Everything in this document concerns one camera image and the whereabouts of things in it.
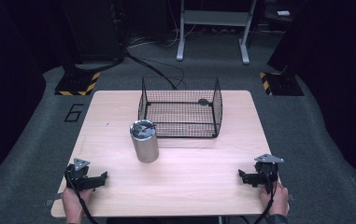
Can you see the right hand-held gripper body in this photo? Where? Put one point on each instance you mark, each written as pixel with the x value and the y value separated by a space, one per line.
pixel 267 169

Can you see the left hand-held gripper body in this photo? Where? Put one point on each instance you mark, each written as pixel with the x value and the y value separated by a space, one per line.
pixel 78 174

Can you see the person's left hand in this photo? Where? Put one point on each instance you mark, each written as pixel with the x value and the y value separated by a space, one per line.
pixel 73 202

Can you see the person's right hand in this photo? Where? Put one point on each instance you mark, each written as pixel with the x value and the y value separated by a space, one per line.
pixel 277 200

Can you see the stainless steel cup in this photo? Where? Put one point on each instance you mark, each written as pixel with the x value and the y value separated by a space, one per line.
pixel 146 146

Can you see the dark oval basket tag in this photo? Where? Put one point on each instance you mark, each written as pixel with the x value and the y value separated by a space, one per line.
pixel 203 101

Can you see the black stand base striped edge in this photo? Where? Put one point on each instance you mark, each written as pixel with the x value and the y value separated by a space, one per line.
pixel 79 84
pixel 281 84

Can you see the black cabinet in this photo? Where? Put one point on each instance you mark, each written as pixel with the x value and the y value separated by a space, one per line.
pixel 93 28

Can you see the small white box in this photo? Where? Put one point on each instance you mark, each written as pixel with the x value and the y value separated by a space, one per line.
pixel 283 13

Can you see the white metal stand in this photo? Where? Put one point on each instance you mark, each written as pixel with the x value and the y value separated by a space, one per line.
pixel 214 18

